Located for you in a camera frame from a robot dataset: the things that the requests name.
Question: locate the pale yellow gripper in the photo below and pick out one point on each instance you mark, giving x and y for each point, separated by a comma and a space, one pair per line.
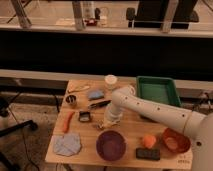
108, 124

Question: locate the light blue cloth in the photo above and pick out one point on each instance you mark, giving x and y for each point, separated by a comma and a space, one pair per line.
67, 144

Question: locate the purple bowl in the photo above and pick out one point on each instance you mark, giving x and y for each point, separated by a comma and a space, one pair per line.
110, 145

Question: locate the orange plastic cup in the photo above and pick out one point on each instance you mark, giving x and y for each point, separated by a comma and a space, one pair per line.
148, 141

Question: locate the orange toy carrot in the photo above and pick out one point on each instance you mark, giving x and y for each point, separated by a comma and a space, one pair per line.
67, 122

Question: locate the green plastic tray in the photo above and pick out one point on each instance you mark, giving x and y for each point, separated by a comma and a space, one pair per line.
157, 89

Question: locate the small metal cup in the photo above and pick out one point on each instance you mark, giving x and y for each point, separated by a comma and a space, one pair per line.
71, 100

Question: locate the red-white object on shelf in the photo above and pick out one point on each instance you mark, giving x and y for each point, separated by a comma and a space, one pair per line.
91, 22

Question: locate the black office chair base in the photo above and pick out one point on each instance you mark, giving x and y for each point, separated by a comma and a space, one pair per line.
4, 112

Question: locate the black chair in background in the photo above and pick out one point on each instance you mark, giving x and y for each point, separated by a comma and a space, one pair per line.
150, 14

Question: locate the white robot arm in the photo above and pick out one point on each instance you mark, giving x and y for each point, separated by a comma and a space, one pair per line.
192, 124

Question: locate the black rectangular sponge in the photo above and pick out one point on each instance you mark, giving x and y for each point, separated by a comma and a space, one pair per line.
149, 154

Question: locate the small black square tin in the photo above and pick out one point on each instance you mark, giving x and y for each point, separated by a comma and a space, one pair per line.
84, 116

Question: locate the orange-red bowl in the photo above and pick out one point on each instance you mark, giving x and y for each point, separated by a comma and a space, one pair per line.
175, 142

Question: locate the wooden spoon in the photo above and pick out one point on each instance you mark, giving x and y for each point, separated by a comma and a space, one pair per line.
78, 89

